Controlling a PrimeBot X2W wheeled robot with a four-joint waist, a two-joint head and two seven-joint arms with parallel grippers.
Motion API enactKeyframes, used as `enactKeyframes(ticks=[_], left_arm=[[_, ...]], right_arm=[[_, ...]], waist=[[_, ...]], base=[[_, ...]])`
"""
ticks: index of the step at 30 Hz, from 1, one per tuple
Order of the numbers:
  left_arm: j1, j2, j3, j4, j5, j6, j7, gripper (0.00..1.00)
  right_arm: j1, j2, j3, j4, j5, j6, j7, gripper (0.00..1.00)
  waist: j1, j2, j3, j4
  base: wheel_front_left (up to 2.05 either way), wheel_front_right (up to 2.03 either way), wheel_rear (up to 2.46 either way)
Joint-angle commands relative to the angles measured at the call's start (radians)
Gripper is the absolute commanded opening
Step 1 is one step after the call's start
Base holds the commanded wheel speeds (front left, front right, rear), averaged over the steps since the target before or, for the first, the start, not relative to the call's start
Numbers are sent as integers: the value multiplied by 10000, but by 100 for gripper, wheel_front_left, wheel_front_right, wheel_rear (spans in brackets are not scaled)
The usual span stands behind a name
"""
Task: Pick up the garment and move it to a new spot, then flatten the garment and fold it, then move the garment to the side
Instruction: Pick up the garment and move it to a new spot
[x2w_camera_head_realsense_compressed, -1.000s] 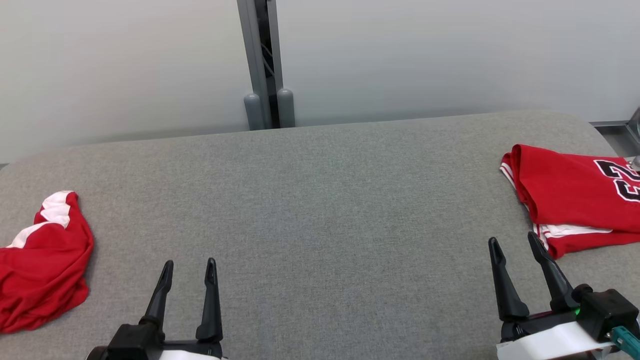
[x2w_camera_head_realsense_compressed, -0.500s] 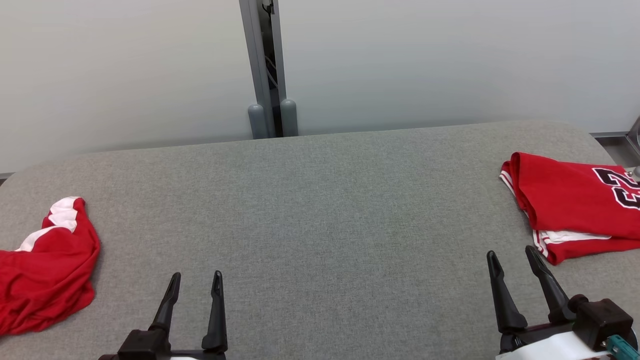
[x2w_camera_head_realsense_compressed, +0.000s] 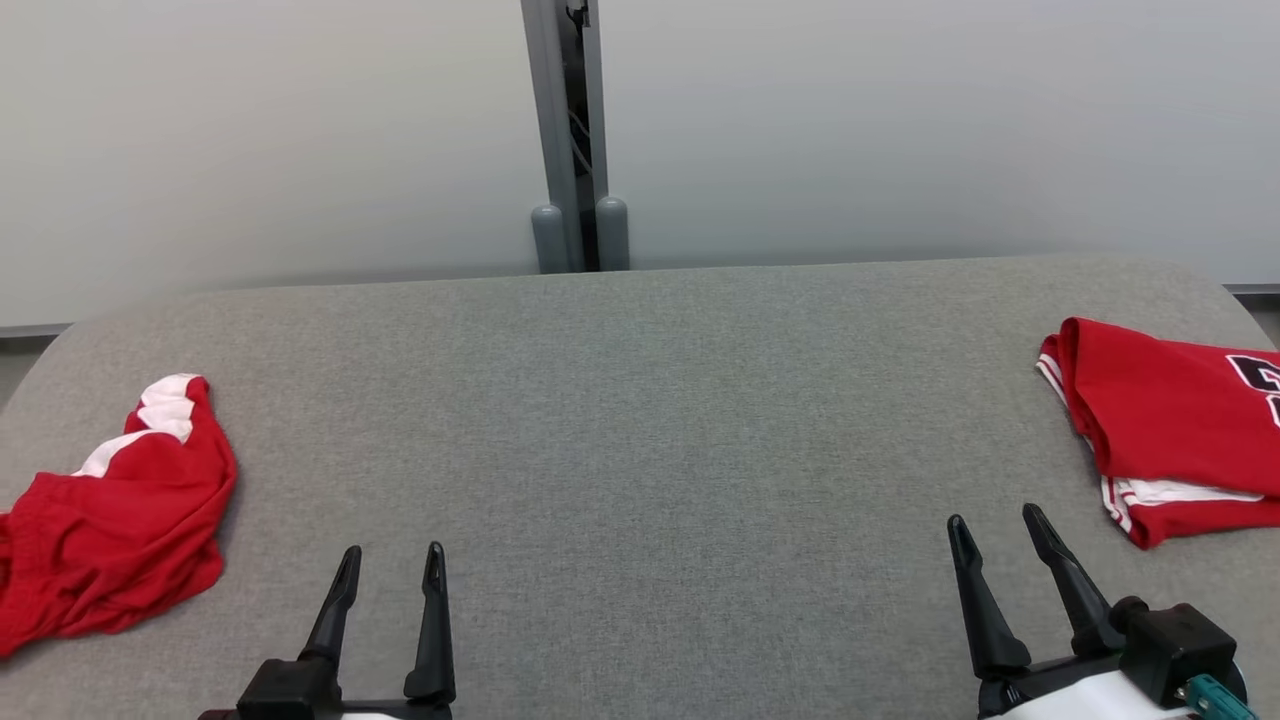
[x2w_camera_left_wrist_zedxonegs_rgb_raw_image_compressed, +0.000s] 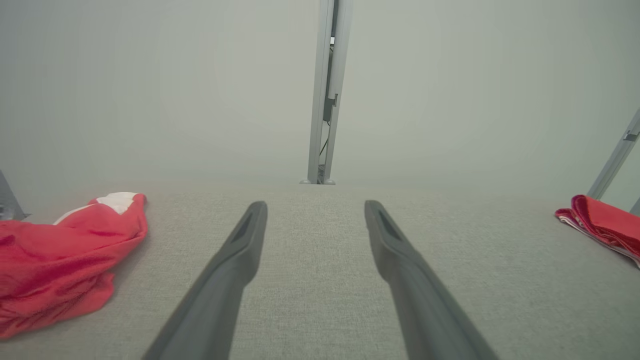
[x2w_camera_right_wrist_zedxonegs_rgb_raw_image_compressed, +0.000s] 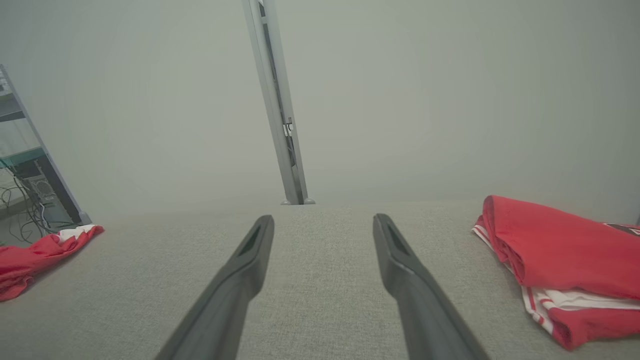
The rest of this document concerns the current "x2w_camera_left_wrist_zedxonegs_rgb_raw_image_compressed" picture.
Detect grey upright metal post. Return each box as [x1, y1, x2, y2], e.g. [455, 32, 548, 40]
[300, 0, 354, 186]

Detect red shorts with number print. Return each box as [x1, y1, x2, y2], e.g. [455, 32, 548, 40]
[0, 192, 149, 341]

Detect dark grey frame strut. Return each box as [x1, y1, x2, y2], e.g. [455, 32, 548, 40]
[0, 169, 31, 222]

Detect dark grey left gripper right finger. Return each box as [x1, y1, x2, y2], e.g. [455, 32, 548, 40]
[364, 200, 501, 360]

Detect red shirt with white sleeves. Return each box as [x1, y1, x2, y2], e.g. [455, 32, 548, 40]
[554, 194, 640, 270]

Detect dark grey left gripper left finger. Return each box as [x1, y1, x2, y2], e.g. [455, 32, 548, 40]
[142, 201, 268, 360]

